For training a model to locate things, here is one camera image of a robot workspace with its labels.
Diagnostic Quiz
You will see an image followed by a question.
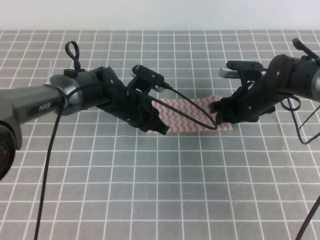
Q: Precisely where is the black left camera cable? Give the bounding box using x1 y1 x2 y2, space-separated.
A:
34 84 219 240

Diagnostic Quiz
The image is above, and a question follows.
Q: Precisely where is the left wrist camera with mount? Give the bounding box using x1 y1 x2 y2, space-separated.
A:
127 64 172 95

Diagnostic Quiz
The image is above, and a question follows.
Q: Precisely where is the pink white wavy striped towel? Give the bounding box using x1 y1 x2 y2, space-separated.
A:
147 94 234 136

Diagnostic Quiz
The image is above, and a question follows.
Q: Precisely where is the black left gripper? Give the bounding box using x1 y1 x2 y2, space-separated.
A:
99 67 170 136

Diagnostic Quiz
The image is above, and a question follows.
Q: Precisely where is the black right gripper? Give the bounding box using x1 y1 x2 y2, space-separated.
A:
209 79 277 125

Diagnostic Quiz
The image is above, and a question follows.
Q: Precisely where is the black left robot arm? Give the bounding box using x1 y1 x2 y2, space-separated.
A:
0 67 169 178

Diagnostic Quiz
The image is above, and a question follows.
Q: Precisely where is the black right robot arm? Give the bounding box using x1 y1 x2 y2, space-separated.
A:
209 38 320 124

